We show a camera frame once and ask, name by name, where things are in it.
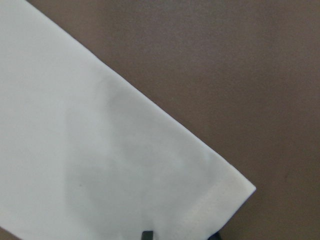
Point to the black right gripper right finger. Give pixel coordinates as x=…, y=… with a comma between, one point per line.
x=215, y=236

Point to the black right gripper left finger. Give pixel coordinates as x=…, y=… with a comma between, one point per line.
x=147, y=235

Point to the cream long-sleeve cat shirt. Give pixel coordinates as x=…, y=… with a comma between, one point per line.
x=85, y=156

